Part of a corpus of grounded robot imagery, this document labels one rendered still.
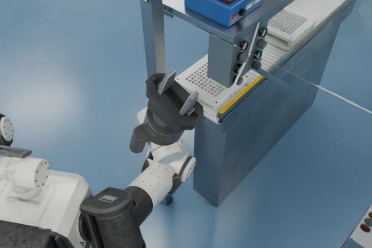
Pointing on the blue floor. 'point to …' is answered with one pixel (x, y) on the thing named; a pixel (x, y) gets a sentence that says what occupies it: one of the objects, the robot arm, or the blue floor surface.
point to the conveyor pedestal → (247, 138)
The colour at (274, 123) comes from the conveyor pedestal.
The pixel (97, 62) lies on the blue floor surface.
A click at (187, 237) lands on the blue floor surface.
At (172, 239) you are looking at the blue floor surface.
